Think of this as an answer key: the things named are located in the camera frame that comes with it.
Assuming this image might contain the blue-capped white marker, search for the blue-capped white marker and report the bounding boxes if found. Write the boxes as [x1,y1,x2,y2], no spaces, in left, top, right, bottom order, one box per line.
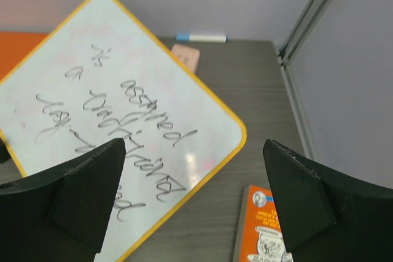
[176,34,228,44]

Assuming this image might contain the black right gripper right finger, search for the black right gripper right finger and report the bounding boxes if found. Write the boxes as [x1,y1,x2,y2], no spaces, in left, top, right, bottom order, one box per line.
[263,140,392,261]

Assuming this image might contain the black clip on whiteboard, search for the black clip on whiteboard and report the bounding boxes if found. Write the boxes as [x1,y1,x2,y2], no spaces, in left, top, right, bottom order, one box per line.
[0,139,10,164]

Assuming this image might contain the yellow-framed whiteboard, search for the yellow-framed whiteboard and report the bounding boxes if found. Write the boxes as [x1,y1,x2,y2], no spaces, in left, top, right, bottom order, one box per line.
[1,0,246,261]

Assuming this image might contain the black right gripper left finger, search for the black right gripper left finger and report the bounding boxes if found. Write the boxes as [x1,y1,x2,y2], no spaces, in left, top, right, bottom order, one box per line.
[1,138,125,261]

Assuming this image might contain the aluminium frame post right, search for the aluminium frame post right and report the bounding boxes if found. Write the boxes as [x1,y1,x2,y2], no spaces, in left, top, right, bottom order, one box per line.
[278,0,357,66]

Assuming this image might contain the orange folder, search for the orange folder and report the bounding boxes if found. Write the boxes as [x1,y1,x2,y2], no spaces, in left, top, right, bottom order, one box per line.
[0,32,48,79]

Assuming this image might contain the orange comic paperback book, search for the orange comic paperback book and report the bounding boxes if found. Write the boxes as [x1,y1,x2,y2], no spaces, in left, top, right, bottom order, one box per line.
[232,185,293,262]

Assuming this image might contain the pink eraser block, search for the pink eraser block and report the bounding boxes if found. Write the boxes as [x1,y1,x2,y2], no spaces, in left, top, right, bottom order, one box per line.
[171,44,200,74]

